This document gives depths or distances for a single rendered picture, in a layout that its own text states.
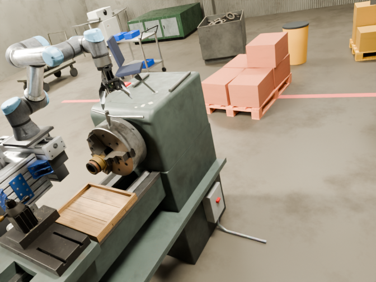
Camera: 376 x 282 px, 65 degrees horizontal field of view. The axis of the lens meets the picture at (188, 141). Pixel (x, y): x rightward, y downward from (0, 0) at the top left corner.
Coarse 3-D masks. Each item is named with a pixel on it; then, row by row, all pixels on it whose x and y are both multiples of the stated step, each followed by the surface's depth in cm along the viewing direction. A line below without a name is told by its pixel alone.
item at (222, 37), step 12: (228, 12) 609; (240, 12) 631; (204, 24) 627; (216, 24) 556; (228, 24) 551; (240, 24) 547; (204, 36) 572; (216, 36) 568; (228, 36) 563; (240, 36) 559; (204, 48) 585; (216, 48) 580; (228, 48) 575; (240, 48) 571; (204, 60) 610; (216, 60) 605
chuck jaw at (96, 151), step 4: (92, 132) 158; (92, 136) 157; (96, 136) 158; (88, 140) 157; (92, 140) 156; (96, 140) 157; (100, 140) 158; (92, 144) 157; (96, 144) 156; (100, 144) 158; (104, 144) 159; (92, 148) 156; (96, 148) 155; (100, 148) 157; (104, 148) 158; (92, 152) 154; (96, 152) 154; (100, 152) 156; (92, 156) 156
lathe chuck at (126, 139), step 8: (112, 120) 158; (96, 128) 155; (104, 128) 152; (112, 128) 153; (120, 128) 154; (88, 136) 162; (104, 136) 155; (112, 136) 151; (120, 136) 151; (128, 136) 154; (88, 144) 167; (112, 144) 155; (120, 144) 152; (128, 144) 152; (136, 144) 156; (104, 152) 164; (136, 152) 156; (128, 160) 156; (136, 160) 157; (112, 168) 168; (120, 168) 164; (128, 168) 161
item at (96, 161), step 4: (96, 156) 153; (100, 156) 154; (104, 156) 155; (92, 160) 151; (96, 160) 150; (100, 160) 151; (104, 160) 152; (88, 164) 150; (92, 164) 149; (96, 164) 150; (100, 164) 151; (104, 164) 153; (88, 168) 153; (92, 168) 155; (96, 168) 149; (100, 168) 152; (104, 168) 156; (92, 172) 153; (96, 172) 150
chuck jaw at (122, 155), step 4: (112, 152) 157; (116, 152) 155; (120, 152) 154; (124, 152) 153; (128, 152) 153; (132, 152) 154; (108, 156) 154; (112, 156) 153; (116, 156) 152; (120, 156) 151; (124, 156) 152; (128, 156) 154; (132, 156) 154; (108, 160) 152; (112, 160) 153; (116, 160) 153; (120, 160) 153; (124, 160) 152; (108, 164) 153
